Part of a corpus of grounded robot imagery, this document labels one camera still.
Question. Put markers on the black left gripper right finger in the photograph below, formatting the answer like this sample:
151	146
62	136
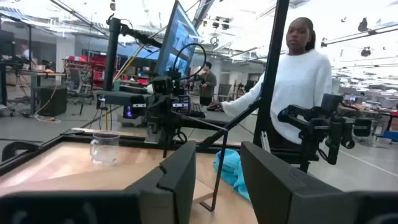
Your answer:
267	183

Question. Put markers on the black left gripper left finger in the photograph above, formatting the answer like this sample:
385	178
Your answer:
174	180

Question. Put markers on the clear glass mug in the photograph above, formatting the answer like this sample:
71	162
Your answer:
105	151

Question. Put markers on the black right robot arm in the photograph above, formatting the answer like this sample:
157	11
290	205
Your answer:
163	105

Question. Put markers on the teal cloth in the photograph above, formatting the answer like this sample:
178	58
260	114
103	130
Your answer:
231	169

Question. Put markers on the black keyboard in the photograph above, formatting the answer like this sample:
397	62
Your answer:
196	109

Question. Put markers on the black computer with glowing light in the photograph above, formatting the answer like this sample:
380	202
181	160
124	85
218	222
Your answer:
132	110

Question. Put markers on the person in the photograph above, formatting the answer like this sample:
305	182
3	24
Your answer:
298	84
207	85

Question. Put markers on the red storage shelving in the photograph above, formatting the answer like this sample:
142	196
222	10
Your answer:
96	67

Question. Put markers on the grey office chair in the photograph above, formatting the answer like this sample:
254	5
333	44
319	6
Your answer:
76	82

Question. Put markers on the large flat monitor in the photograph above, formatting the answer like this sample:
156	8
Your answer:
178	40

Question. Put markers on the black monitor stand pole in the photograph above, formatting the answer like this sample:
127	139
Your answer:
111	53

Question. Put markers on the black box cabinet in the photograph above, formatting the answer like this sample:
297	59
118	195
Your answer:
53	101

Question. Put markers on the black vertical frame post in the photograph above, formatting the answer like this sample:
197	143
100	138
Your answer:
272	68

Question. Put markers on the black curved bracket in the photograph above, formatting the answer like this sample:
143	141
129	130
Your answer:
18	145

